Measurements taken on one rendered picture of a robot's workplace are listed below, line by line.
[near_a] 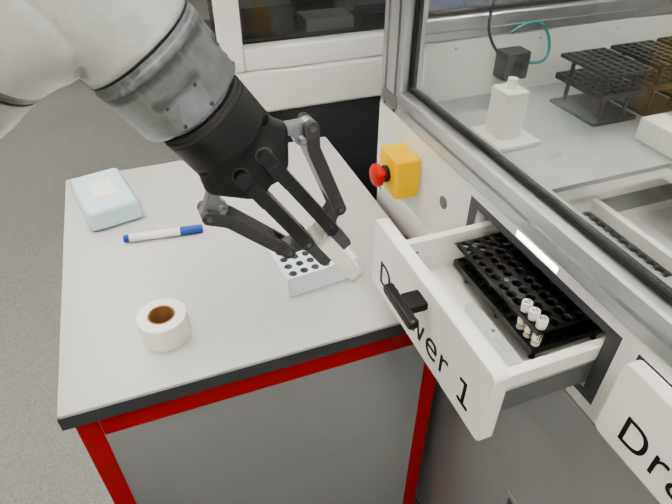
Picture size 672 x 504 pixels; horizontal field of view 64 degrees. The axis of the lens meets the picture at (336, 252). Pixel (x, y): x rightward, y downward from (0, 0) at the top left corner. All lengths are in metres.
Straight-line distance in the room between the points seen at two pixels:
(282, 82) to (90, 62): 0.97
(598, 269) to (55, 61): 0.52
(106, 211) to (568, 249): 0.77
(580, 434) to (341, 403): 0.38
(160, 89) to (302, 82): 0.98
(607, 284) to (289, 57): 0.91
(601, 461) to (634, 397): 0.14
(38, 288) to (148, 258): 1.33
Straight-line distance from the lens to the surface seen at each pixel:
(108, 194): 1.10
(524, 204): 0.70
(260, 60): 1.30
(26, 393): 1.93
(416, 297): 0.64
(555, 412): 0.78
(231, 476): 1.01
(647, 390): 0.61
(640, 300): 0.60
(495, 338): 0.70
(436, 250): 0.78
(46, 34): 0.37
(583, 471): 0.78
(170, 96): 0.39
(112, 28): 0.37
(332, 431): 0.99
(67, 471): 1.70
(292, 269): 0.86
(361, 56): 1.38
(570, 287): 0.67
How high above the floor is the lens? 1.35
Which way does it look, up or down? 38 degrees down
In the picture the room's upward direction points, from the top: straight up
